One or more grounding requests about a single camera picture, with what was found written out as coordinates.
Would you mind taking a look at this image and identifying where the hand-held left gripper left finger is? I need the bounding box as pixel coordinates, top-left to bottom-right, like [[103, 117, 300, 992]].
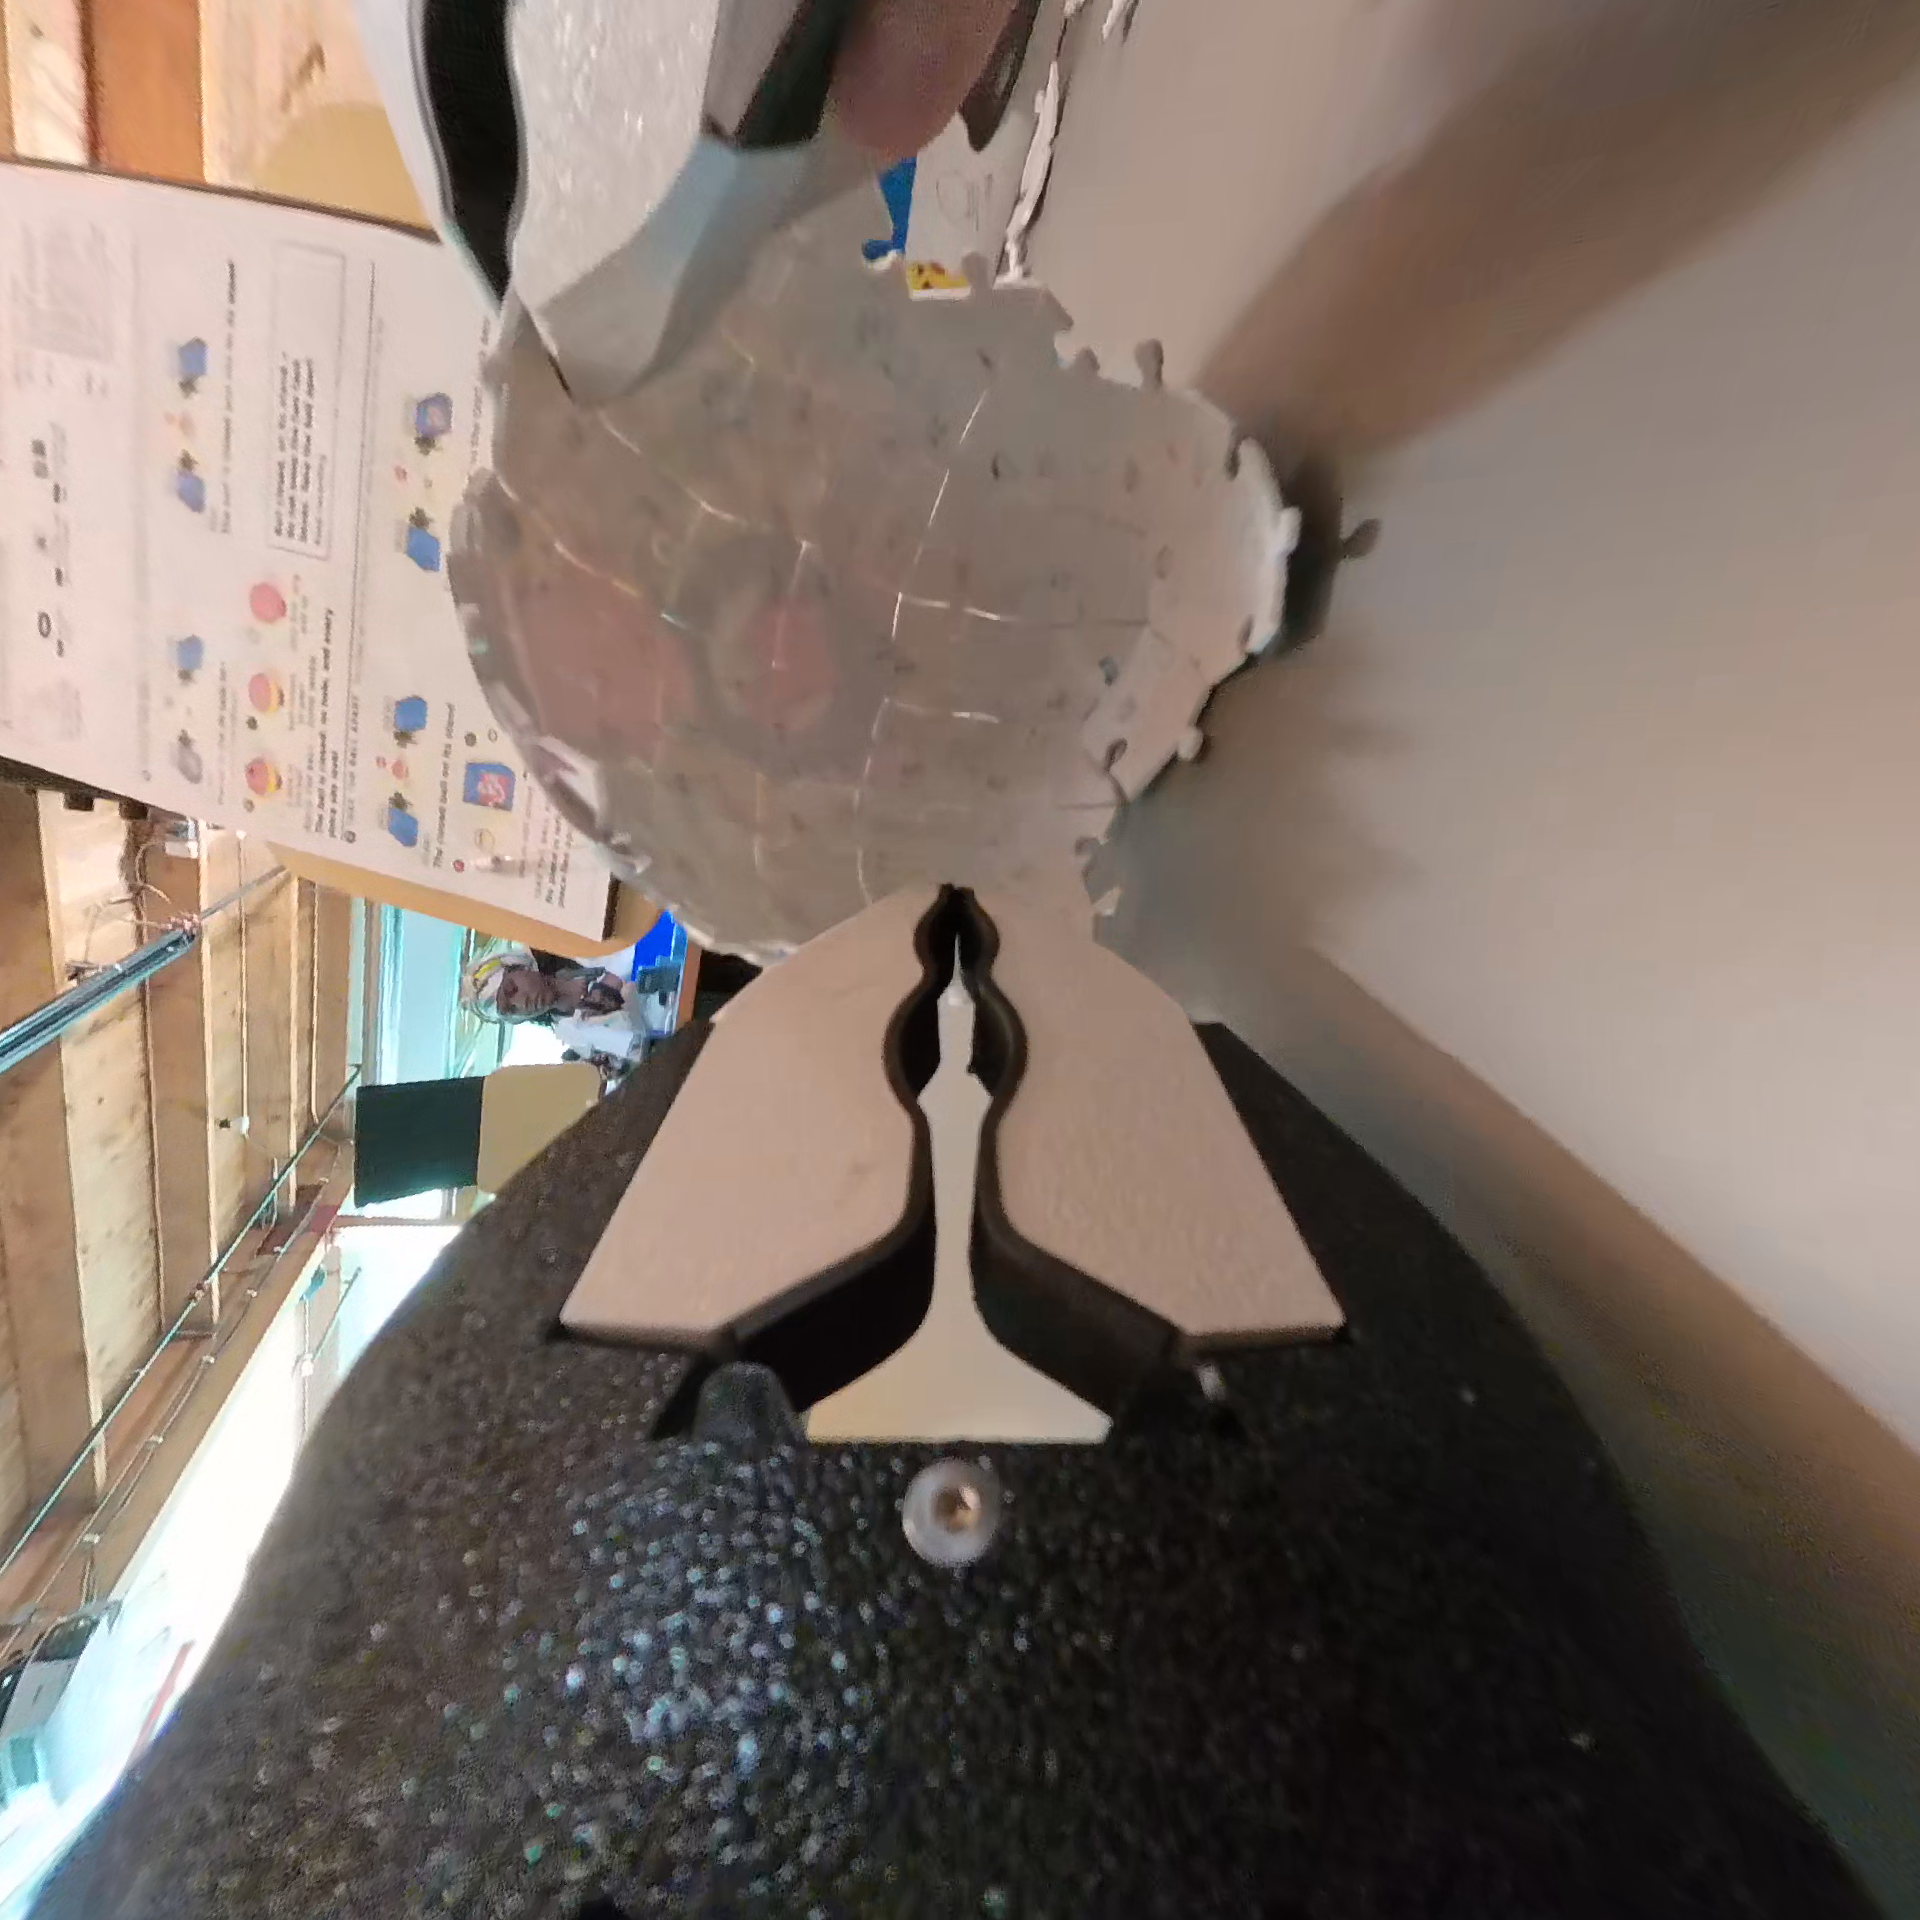
[[561, 884, 964, 1404]]

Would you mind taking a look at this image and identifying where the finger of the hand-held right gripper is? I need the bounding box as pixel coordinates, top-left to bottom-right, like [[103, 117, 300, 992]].
[[360, 0, 520, 311], [503, 0, 843, 408]]

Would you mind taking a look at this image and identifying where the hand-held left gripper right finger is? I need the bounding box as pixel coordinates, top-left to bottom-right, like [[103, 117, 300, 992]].
[[965, 884, 1345, 1414]]

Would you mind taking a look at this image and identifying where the pile of puzzle pieces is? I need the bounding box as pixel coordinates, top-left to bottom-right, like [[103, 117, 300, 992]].
[[983, 0, 1145, 287]]

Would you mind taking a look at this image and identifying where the partly built puzzle ball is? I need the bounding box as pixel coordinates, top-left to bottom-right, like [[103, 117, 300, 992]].
[[446, 185, 1304, 965]]

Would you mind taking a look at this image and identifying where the person's right hand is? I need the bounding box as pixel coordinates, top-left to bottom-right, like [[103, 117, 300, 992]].
[[832, 0, 1002, 161]]

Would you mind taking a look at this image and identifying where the grey rounded board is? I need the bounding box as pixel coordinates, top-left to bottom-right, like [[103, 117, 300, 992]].
[[480, 1059, 604, 1185]]

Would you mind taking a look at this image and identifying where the black panel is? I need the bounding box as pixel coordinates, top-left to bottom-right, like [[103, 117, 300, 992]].
[[352, 1077, 487, 1208]]

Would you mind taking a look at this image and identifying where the printed task instruction sheet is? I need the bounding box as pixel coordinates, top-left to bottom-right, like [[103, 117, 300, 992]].
[[0, 161, 621, 949]]

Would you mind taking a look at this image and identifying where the metal light rail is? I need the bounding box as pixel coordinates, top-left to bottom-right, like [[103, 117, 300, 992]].
[[0, 917, 203, 1067]]

